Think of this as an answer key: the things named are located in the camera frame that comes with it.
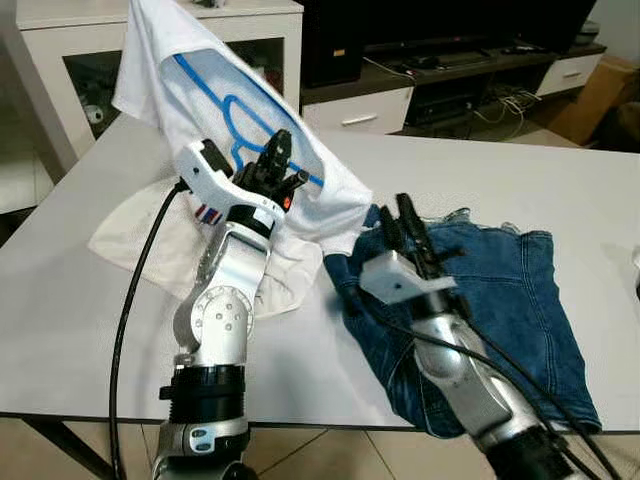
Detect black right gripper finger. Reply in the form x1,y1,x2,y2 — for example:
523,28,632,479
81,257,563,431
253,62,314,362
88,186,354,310
378,205,409,263
398,193,433,256

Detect blue denim shorts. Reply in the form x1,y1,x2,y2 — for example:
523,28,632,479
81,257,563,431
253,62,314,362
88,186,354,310
322,207,604,438

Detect blue plastic hanger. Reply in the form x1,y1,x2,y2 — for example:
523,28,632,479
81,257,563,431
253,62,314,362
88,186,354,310
173,52,326,191

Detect white t-shirt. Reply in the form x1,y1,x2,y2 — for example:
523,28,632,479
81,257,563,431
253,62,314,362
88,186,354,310
113,0,373,256

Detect dark bench white drawers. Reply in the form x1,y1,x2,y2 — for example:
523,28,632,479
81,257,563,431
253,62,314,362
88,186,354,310
300,40,613,139

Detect black speaker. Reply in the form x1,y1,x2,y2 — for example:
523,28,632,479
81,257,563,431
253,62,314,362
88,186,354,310
300,0,366,89

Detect cream white cloth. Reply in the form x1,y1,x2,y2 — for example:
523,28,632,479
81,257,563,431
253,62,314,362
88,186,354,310
88,185,324,319

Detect black television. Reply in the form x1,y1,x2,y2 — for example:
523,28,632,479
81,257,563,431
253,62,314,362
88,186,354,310
360,0,601,56

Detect brown cardboard box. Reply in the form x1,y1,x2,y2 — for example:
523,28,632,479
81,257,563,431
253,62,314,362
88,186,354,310
545,55,640,148

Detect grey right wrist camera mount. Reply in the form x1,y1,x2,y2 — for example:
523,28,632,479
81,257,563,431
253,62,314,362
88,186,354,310
358,250,458,306

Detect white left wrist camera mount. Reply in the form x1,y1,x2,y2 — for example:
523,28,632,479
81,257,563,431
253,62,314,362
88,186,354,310
175,138,288,229

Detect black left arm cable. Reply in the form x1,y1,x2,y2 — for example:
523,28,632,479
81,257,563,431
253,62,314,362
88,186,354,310
105,180,191,480

